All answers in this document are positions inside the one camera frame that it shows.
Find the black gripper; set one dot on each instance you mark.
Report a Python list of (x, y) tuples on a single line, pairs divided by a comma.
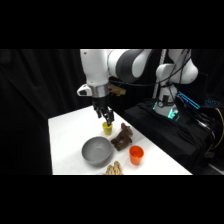
[(100, 102)]

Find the brown plush deer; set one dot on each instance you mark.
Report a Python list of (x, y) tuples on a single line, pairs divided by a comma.
[(122, 137)]

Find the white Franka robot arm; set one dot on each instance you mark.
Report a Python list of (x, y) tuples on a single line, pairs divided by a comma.
[(95, 66)]

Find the grey bowl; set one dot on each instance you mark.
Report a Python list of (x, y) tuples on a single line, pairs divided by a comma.
[(96, 151)]

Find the small yellow cup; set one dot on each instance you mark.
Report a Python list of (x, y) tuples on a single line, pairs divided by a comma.
[(107, 130)]

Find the orange plastic cup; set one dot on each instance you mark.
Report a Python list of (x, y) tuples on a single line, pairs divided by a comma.
[(136, 155)]

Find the tan plush giraffe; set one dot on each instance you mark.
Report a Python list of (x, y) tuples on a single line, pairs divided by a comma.
[(114, 169)]

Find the black robot stand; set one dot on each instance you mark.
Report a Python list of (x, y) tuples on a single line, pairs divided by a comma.
[(160, 133)]

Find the green base light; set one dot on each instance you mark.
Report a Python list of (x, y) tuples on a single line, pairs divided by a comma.
[(173, 115)]

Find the black curtain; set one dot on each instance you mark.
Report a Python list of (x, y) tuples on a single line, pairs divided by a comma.
[(33, 100)]

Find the blue lit device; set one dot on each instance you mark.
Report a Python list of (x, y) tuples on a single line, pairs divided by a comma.
[(188, 100)]

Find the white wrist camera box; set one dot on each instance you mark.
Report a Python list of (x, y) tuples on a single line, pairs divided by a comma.
[(84, 90)]

